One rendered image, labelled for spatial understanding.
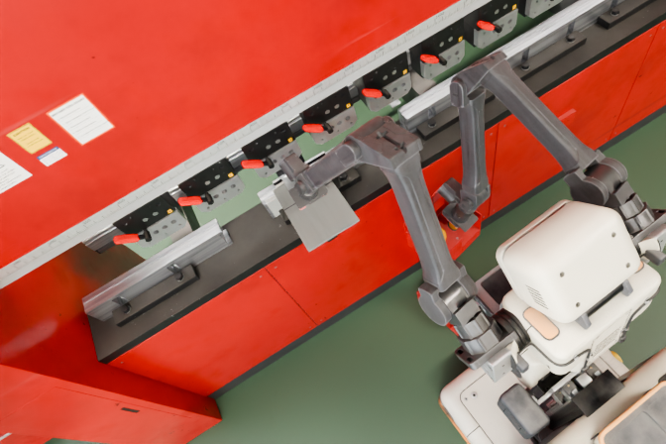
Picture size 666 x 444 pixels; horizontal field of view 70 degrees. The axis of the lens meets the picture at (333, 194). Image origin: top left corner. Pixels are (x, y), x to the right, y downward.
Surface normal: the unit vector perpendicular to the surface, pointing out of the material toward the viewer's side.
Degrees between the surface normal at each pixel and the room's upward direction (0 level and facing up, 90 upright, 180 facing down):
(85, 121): 90
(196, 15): 90
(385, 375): 0
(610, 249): 48
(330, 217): 0
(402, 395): 0
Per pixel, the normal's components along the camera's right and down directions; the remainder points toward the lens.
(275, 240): -0.22, -0.50
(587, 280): 0.24, 0.14
